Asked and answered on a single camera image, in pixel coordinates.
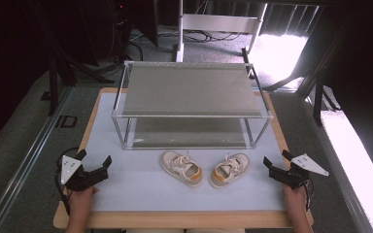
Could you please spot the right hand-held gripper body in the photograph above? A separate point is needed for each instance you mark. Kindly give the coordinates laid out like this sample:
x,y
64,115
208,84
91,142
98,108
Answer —
x,y
289,177

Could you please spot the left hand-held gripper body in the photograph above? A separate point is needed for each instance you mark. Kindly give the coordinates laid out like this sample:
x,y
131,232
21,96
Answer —
x,y
77,178

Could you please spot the beige child's shoe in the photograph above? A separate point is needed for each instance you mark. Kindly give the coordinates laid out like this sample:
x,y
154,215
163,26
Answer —
x,y
182,168
230,170

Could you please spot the two-tier metal shoe rack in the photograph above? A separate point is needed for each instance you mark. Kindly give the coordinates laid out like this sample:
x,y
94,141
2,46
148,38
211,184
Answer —
x,y
191,93

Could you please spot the person's left hand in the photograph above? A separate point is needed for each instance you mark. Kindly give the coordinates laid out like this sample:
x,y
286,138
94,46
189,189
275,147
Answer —
x,y
81,198

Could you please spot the person's right hand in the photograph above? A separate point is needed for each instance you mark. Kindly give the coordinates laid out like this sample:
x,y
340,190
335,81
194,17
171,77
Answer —
x,y
294,198

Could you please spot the white table mat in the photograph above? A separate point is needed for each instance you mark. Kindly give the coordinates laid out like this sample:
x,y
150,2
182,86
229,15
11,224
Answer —
x,y
136,194

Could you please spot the black metal stand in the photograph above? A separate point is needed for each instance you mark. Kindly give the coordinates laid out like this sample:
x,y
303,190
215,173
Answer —
x,y
319,97
53,84

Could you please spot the white metal stand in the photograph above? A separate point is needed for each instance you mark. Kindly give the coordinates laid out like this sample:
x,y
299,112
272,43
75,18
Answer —
x,y
220,23

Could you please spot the black floor bracket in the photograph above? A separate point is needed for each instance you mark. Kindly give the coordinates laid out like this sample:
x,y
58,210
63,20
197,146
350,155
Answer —
x,y
66,121

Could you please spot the aluminium floor rail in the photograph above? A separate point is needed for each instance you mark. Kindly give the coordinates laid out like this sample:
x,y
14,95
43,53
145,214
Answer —
x,y
29,152
340,174

